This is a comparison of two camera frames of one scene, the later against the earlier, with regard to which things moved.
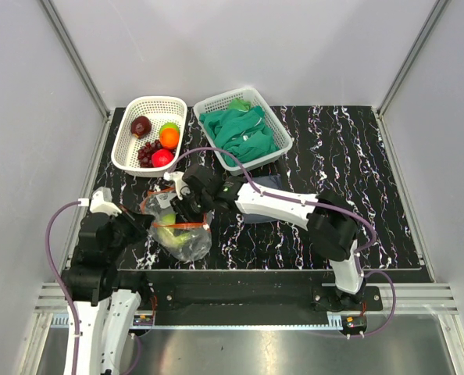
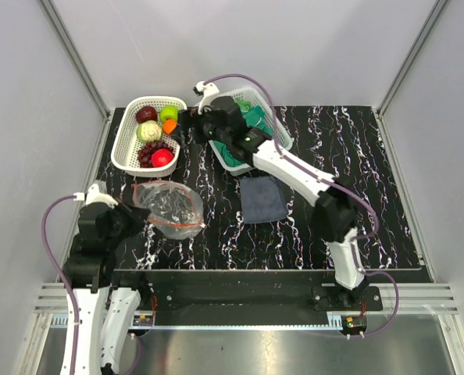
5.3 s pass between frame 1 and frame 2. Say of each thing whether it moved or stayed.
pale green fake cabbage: moved
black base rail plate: stayed
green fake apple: moved
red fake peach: stayed
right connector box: stayed
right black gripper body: moved
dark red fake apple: moved
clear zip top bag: moved
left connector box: stayed
